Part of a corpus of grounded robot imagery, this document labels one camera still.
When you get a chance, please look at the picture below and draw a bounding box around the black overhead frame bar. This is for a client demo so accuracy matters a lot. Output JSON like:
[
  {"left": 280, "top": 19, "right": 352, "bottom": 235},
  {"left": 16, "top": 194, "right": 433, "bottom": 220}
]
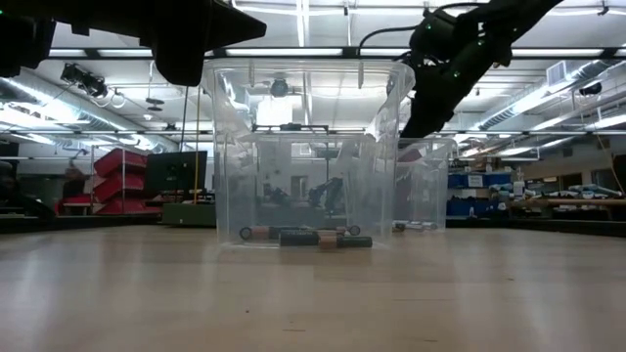
[{"left": 46, "top": 45, "right": 626, "bottom": 62}]

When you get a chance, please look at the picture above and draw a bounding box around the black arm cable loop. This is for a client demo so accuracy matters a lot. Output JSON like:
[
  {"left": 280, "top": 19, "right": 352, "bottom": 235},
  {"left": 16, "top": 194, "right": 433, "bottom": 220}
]
[{"left": 358, "top": 23, "right": 426, "bottom": 56}]

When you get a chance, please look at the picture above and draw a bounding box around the small clear plastic bin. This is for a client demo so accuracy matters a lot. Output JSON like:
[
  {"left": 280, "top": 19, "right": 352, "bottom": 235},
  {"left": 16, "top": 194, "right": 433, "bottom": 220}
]
[{"left": 390, "top": 136, "right": 457, "bottom": 233}]

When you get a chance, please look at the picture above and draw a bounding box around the spiral ceiling duct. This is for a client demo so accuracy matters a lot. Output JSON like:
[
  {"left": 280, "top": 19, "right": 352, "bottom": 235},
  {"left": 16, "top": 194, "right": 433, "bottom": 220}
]
[{"left": 477, "top": 105, "right": 519, "bottom": 132}]

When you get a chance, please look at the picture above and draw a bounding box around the yellow hanging cable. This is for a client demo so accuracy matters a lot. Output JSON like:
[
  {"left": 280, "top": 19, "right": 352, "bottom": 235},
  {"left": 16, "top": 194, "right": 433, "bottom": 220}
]
[{"left": 193, "top": 86, "right": 202, "bottom": 204}]

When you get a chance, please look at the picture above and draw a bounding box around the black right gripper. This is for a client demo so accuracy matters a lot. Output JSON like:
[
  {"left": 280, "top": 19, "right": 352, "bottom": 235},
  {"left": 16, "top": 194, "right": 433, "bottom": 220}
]
[{"left": 400, "top": 44, "right": 513, "bottom": 140}]

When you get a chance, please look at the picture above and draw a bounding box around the black rig frame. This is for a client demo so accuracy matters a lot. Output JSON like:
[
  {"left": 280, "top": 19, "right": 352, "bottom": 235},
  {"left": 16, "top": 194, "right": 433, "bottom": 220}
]
[{"left": 250, "top": 122, "right": 331, "bottom": 197}]

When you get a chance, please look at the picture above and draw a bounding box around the labelled blue bin row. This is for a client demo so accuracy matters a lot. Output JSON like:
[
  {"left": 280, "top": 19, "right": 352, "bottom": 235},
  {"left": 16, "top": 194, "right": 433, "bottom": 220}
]
[{"left": 447, "top": 171, "right": 513, "bottom": 190}]

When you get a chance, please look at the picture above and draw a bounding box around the black ceiling track light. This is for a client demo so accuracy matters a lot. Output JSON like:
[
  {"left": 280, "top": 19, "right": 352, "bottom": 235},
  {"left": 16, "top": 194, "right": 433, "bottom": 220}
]
[{"left": 59, "top": 62, "right": 110, "bottom": 99}]

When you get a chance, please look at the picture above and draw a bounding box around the round black ceiling fixture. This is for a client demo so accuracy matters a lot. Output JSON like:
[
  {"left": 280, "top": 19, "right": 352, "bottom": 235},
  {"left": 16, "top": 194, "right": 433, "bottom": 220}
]
[{"left": 269, "top": 77, "right": 291, "bottom": 99}]

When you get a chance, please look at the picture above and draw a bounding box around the plain blue bin row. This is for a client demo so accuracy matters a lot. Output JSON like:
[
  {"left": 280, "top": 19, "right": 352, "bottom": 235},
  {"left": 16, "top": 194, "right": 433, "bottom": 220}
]
[{"left": 447, "top": 198, "right": 510, "bottom": 218}]

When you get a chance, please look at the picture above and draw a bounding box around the person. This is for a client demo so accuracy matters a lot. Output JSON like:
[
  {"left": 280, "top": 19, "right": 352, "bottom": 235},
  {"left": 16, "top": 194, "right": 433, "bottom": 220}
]
[{"left": 62, "top": 158, "right": 90, "bottom": 200}]

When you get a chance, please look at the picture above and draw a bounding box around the white ceiling vent box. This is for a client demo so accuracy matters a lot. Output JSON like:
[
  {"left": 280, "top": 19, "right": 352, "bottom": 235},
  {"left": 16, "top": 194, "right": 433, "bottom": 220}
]
[{"left": 546, "top": 60, "right": 568, "bottom": 88}]

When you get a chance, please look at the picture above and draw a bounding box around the red storage bin rack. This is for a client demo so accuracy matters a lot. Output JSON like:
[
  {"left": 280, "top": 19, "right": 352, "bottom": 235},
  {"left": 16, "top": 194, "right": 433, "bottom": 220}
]
[{"left": 53, "top": 148, "right": 165, "bottom": 216}]

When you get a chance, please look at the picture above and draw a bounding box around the large clear plastic bin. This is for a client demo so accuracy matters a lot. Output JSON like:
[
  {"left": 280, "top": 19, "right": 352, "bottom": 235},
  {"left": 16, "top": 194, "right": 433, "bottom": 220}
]
[{"left": 201, "top": 57, "right": 417, "bottom": 250}]

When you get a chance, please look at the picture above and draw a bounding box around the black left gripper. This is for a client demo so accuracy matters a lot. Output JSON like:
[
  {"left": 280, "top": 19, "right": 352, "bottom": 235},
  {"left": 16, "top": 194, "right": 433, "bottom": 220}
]
[{"left": 146, "top": 0, "right": 268, "bottom": 87}]

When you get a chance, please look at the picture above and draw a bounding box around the silver ventilation duct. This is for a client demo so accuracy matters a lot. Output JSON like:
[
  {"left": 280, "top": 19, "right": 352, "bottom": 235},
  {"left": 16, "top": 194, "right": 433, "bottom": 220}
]
[{"left": 0, "top": 67, "right": 180, "bottom": 154}]

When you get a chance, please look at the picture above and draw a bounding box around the black monitor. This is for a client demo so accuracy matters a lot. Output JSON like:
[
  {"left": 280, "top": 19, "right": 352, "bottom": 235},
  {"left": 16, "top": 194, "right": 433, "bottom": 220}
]
[{"left": 144, "top": 150, "right": 209, "bottom": 194}]

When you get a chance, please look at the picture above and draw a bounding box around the wooden workbench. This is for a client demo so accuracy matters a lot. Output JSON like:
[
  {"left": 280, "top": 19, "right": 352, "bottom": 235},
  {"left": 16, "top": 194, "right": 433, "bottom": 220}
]
[{"left": 508, "top": 197, "right": 626, "bottom": 207}]

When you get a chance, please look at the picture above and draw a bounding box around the black table frame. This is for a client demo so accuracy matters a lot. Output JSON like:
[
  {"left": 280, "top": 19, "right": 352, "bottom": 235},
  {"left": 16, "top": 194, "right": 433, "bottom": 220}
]
[{"left": 0, "top": 213, "right": 626, "bottom": 240}]

